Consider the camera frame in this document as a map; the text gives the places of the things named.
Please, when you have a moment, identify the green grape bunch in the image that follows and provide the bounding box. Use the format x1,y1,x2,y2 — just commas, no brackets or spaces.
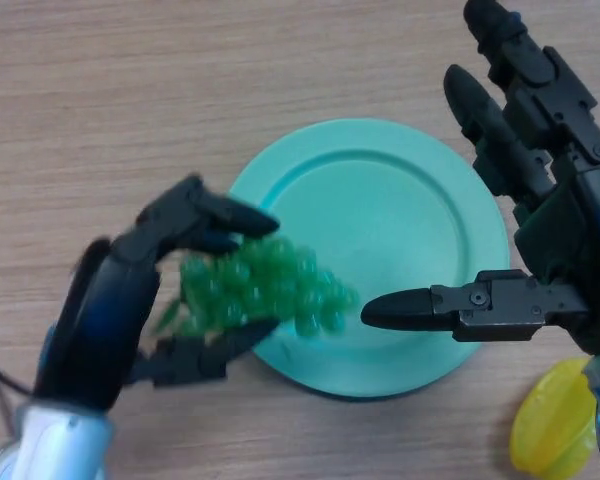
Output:
149,238,360,341

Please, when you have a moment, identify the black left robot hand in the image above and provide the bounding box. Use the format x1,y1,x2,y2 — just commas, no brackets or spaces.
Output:
32,173,281,416

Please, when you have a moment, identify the teal round plate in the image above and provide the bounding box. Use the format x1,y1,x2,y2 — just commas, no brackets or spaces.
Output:
227,117,510,400

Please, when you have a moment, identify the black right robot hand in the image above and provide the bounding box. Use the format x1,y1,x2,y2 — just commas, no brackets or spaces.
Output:
360,0,600,359

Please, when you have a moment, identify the yellow starfruit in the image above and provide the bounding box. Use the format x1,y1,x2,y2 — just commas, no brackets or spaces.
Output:
509,357,599,475

